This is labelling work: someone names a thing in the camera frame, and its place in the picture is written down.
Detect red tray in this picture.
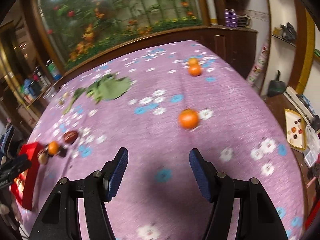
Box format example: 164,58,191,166
10,142,43,211

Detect lone orange tangerine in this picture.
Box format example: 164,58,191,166
178,108,199,129

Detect small banana piece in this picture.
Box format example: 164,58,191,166
38,153,48,165

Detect person left hand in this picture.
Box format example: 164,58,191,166
1,199,23,230

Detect dark plum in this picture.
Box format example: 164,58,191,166
57,146,67,158

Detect blue detergent jug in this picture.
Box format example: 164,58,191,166
22,78,35,100

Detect clear plastic cup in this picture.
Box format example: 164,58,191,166
43,86,57,103

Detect steel thermos jug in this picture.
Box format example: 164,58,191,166
34,66,50,87

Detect yellow snack tray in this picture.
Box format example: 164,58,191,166
285,109,306,151

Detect small bok choy stalk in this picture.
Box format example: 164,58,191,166
63,88,86,115

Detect green water bottle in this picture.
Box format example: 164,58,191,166
47,60,62,81

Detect large green leaf vegetable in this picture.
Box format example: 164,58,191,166
86,74,131,104

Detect purple floral tablecloth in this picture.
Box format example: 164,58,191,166
22,41,304,239

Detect small tangerine far pair front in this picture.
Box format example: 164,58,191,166
188,64,202,76

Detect small tangerine pair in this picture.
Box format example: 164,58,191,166
188,57,199,66
188,64,202,76

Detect flower garden glass panel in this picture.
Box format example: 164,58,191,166
36,0,202,70

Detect small tangerine far pair back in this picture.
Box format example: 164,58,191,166
188,57,199,66

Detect purple bottles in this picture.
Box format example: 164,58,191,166
225,9,238,28

